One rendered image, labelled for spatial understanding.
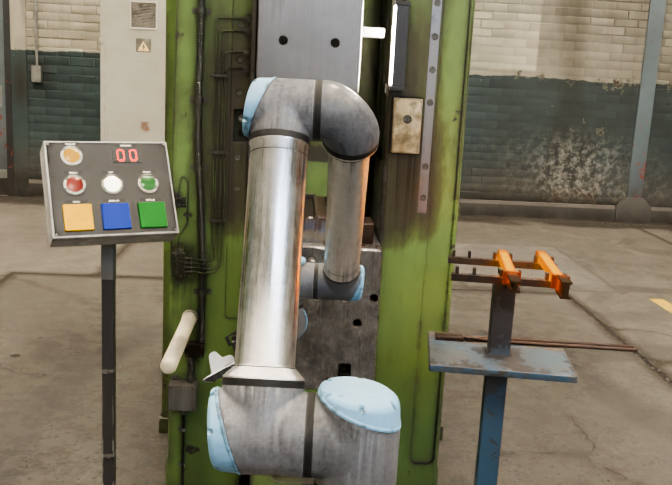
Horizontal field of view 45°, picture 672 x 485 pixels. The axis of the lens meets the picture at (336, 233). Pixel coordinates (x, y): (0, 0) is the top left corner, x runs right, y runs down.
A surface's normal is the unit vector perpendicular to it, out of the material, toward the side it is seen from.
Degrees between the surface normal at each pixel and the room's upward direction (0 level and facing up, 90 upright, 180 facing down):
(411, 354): 90
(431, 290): 90
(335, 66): 90
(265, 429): 65
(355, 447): 89
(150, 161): 60
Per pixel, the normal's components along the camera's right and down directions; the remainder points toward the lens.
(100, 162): 0.43, -0.32
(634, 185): 0.04, 0.20
